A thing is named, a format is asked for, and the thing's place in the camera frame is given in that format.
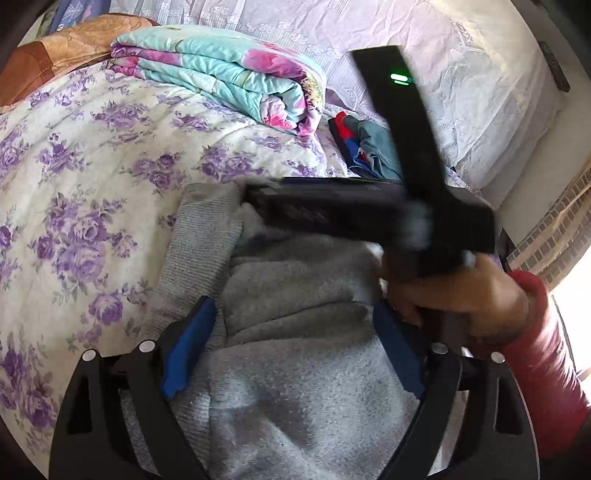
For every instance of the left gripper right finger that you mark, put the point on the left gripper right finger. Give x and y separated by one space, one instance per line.
496 439

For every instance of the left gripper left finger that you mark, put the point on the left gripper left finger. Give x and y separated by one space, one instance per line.
91 439

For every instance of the grey sweatpants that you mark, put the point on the grey sweatpants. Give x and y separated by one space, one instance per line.
293 382

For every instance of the red sleeved right forearm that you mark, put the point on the red sleeved right forearm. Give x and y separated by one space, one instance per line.
539 358

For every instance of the right hand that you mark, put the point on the right hand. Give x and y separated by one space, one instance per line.
498 309

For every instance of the folded teal and red clothes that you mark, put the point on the folded teal and red clothes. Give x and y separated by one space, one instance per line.
367 147

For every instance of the lilac lace covered headboard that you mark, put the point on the lilac lace covered headboard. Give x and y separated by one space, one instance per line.
481 72

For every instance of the folded teal floral quilt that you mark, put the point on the folded teal floral quilt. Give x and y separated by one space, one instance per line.
272 84

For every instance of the purple floral bedspread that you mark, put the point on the purple floral bedspread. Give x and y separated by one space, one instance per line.
93 168

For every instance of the orange brown pillow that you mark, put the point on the orange brown pillow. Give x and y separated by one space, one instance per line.
33 65

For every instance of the blue patterned pillow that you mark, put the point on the blue patterned pillow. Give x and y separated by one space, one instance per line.
72 12

